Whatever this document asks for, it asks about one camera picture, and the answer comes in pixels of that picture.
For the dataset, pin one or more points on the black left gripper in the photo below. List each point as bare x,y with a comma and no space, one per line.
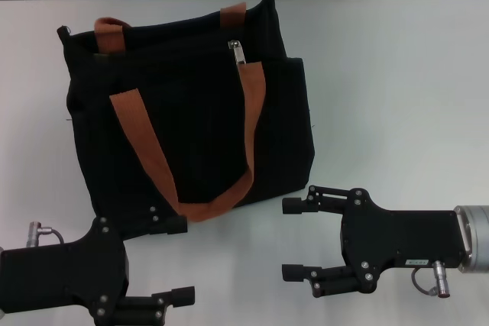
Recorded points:
61,272

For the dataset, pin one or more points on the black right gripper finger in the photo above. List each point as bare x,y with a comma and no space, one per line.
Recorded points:
176,225

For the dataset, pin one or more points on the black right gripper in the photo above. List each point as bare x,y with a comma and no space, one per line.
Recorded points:
405,238

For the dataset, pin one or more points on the silver zipper pull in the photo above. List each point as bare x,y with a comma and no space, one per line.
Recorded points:
237,53

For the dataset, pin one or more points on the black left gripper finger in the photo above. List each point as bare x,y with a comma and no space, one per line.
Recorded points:
183,297

